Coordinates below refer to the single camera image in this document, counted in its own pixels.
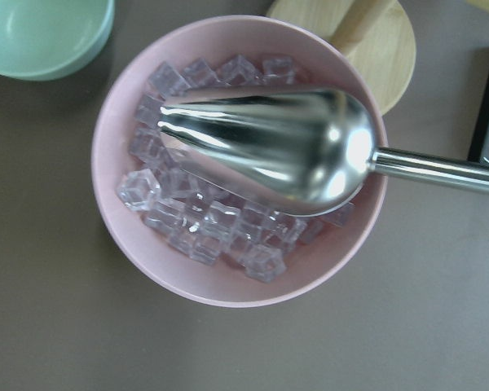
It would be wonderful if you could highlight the mint green bowl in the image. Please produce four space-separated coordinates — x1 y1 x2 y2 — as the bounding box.
0 1 115 81

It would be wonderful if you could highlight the pink bowl with ice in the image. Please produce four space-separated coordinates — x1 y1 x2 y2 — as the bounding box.
91 15 387 308

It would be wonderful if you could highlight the steel ice scoop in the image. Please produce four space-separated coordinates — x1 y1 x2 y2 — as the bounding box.
158 86 489 217

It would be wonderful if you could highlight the wooden mug tree stand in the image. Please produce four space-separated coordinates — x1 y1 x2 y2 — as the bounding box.
265 0 489 116

